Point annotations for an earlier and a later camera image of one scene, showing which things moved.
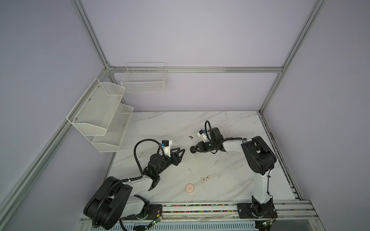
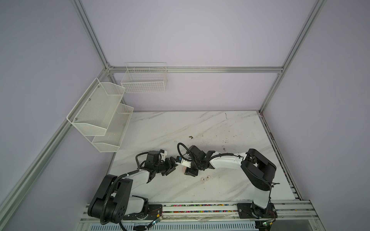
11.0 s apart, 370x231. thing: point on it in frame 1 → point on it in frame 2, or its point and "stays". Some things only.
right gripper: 202,147 → 189,172
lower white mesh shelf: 111,142 stays
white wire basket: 140,77 stays
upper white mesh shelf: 92,115 stays
